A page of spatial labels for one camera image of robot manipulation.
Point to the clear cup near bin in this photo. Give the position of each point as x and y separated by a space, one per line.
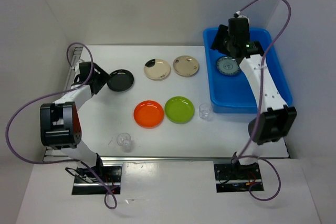
205 111

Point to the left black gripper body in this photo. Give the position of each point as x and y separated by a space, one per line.
101 78

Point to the clear cup front left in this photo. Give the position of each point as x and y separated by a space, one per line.
125 142

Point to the blue patterned plate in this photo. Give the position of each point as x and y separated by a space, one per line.
227 66

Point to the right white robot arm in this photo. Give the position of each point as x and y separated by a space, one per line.
274 116

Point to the blue plastic bin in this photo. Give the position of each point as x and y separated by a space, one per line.
232 94

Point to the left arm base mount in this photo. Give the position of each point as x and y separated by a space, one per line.
85 183

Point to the beige plate with small motifs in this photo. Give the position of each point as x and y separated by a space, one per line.
186 66

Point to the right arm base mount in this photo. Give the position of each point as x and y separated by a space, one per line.
230 178

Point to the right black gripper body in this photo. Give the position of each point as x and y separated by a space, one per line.
228 42

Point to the beige plate with black patch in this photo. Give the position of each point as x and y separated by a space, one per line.
157 69

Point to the orange plate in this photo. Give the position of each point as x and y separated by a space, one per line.
148 114

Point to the green plate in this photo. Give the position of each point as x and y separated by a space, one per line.
179 110

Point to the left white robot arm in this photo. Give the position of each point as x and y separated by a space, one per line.
60 127

